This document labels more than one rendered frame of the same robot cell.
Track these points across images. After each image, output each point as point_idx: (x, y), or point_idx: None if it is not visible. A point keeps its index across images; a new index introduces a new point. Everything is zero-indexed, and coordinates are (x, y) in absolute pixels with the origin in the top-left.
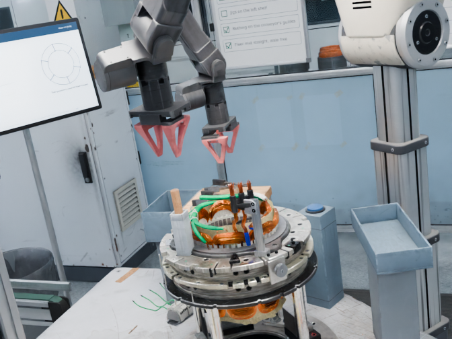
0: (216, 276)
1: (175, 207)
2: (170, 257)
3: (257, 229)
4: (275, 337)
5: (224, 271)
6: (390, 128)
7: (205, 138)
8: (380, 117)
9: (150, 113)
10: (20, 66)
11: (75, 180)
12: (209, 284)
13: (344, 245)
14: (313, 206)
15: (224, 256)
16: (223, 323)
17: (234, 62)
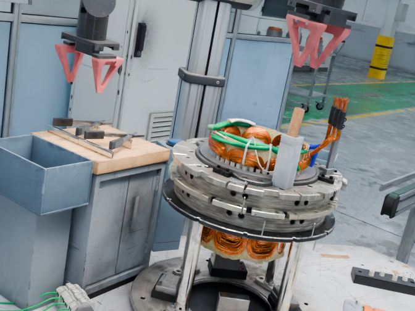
0: (323, 200)
1: (297, 129)
2: (284, 192)
3: (336, 146)
4: (196, 286)
5: (338, 191)
6: (213, 62)
7: (104, 58)
8: (203, 50)
9: (341, 11)
10: None
11: None
12: (325, 210)
13: None
14: (179, 140)
15: (315, 179)
16: (176, 287)
17: None
